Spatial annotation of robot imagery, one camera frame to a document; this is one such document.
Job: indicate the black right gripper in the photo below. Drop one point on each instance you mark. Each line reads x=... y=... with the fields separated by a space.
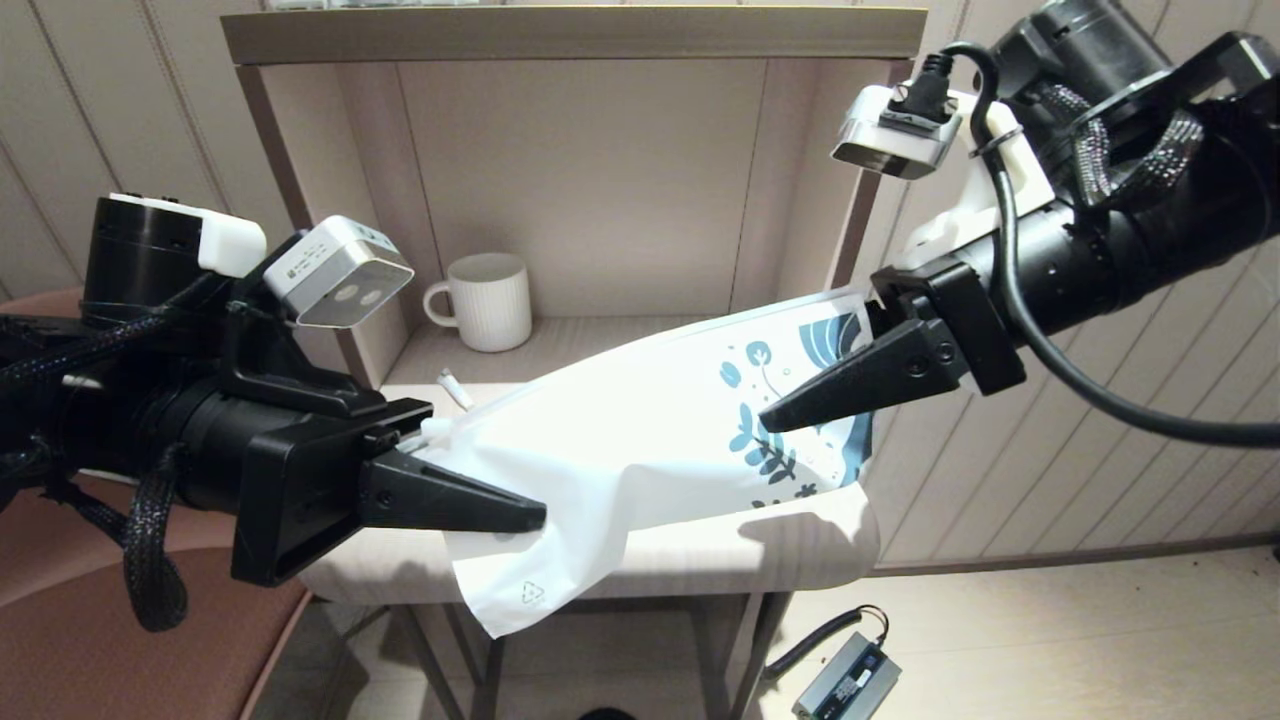
x=975 y=330

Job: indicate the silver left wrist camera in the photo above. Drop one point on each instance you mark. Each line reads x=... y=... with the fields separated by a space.
x=340 y=270

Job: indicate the black round robot part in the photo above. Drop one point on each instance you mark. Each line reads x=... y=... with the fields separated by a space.
x=606 y=715

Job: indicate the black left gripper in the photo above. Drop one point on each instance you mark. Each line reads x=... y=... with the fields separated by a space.
x=300 y=500

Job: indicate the pink-brown upholstered chair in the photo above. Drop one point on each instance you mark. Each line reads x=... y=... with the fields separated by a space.
x=100 y=670

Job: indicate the beige wooden desk with hutch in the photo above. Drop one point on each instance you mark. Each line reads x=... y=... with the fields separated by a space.
x=620 y=200

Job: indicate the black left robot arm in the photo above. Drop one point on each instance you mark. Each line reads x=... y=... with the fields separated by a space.
x=130 y=420

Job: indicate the grey power adapter box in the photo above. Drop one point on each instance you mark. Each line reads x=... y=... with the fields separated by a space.
x=845 y=685

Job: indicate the brown skirting board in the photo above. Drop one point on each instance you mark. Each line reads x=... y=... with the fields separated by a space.
x=1080 y=555

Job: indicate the white floral zip pouch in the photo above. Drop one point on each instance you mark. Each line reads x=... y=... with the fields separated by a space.
x=620 y=450

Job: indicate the white ribbed ceramic mug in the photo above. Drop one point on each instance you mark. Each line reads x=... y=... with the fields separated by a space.
x=492 y=305

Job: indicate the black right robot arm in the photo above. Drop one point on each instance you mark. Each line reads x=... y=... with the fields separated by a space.
x=1130 y=260

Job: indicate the small white toothpaste tube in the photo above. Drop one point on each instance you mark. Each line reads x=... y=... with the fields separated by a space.
x=455 y=388

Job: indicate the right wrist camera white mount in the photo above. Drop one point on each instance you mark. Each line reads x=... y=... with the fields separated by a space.
x=900 y=130

